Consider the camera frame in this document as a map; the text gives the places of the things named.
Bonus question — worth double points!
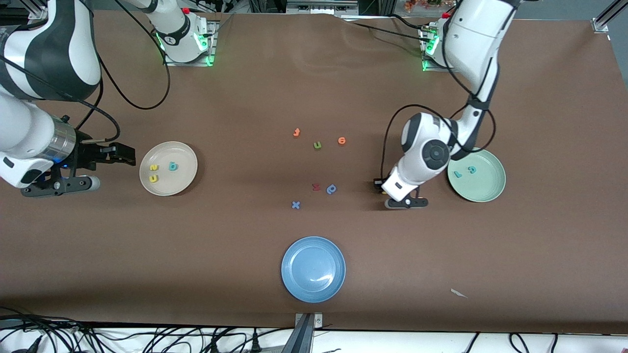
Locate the beige brown plate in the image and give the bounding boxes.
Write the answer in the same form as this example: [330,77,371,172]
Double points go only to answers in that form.
[139,141,199,197]

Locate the green plate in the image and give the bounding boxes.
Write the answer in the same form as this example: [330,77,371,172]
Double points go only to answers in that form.
[447,147,507,203]

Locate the blue plate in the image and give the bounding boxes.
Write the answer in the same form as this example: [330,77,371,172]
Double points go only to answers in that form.
[281,236,346,303]

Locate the brown table cover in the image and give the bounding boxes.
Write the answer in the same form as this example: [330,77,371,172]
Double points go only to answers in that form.
[0,9,628,335]

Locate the dark grey pole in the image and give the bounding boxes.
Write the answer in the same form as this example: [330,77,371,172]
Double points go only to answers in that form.
[281,314,314,353]

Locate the orange dried flowers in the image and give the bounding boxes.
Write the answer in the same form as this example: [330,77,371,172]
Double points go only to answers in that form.
[405,0,449,11]

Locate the grey metal box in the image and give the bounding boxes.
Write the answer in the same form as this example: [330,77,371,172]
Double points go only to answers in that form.
[286,0,360,15]

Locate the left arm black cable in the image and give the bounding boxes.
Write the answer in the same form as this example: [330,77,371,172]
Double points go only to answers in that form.
[379,29,496,182]

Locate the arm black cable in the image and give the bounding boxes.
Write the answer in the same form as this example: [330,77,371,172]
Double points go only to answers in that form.
[379,29,496,182]
[61,0,171,145]

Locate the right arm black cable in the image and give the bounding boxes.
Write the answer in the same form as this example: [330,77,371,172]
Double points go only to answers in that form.
[61,0,171,145]

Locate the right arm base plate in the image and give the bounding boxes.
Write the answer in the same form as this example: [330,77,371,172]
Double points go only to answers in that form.
[163,20,216,67]

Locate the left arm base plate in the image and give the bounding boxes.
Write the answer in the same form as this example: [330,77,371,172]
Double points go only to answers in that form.
[421,27,449,73]

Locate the black base power cable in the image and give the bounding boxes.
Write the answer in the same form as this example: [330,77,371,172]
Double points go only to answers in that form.
[388,14,432,32]
[341,20,427,42]

